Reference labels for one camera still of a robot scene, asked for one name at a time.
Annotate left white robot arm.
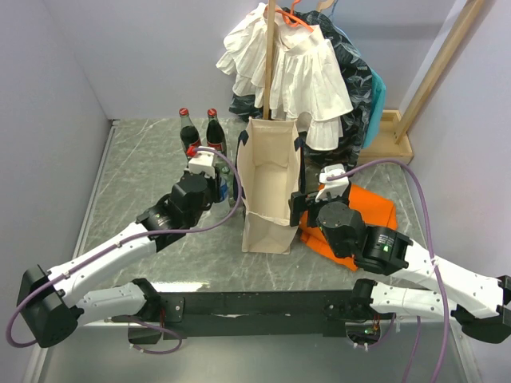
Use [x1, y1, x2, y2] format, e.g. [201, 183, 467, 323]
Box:
[15, 165, 221, 348]

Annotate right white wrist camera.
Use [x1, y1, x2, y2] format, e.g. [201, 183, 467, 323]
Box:
[315, 164, 350, 203]

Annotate white pleated garment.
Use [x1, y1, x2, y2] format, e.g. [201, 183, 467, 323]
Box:
[216, 3, 354, 151]

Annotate beige canvas tote bag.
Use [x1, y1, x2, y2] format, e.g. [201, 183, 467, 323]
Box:
[236, 118, 305, 254]

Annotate wooden clothes rack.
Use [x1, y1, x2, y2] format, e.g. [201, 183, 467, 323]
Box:
[261, 0, 497, 167]

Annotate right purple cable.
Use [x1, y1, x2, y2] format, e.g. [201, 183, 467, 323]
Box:
[325, 158, 451, 383]

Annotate orange clothes hanger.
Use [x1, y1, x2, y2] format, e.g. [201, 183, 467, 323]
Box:
[275, 0, 314, 33]

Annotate teal blue garment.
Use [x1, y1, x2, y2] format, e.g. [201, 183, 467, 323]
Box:
[363, 69, 386, 148]

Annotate wooden clothes hanger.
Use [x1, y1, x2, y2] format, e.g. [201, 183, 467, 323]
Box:
[315, 0, 335, 13]

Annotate dark shark print garment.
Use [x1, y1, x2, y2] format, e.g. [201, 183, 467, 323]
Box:
[229, 10, 372, 170]

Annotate blue-cap plastic bottle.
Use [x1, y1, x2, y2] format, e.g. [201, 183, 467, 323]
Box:
[219, 176, 229, 205]

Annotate clear chang bottle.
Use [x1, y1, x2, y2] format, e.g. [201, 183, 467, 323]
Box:
[225, 174, 238, 207]
[217, 158, 236, 189]

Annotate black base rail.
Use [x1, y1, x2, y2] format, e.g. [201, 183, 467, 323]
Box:
[109, 289, 400, 346]

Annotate folded orange cloth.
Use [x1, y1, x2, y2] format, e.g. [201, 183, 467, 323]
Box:
[299, 184, 398, 271]

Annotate coca-cola glass bottle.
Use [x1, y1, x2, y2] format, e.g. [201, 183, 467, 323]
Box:
[179, 108, 201, 160]
[206, 109, 227, 156]

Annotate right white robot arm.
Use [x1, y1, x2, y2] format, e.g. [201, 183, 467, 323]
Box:
[289, 184, 510, 344]

